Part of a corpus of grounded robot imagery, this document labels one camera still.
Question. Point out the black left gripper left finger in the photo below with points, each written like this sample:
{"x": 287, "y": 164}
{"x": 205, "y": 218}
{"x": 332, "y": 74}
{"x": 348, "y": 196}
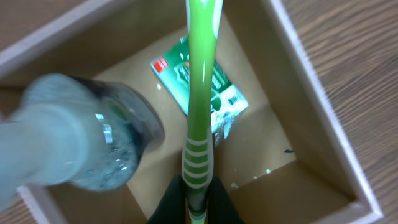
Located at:
{"x": 171, "y": 208}

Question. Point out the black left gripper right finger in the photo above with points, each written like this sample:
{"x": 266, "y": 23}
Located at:
{"x": 221, "y": 209}

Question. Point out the pink cardboard box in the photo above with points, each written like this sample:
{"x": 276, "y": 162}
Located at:
{"x": 286, "y": 159}

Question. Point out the clear spray bottle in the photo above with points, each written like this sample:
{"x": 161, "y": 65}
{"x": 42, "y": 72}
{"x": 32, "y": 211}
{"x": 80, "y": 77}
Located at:
{"x": 89, "y": 133}

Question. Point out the green soap box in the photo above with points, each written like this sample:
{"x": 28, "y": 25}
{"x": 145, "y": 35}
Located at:
{"x": 227, "y": 102}

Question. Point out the green toothbrush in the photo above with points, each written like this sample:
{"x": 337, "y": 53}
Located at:
{"x": 203, "y": 21}

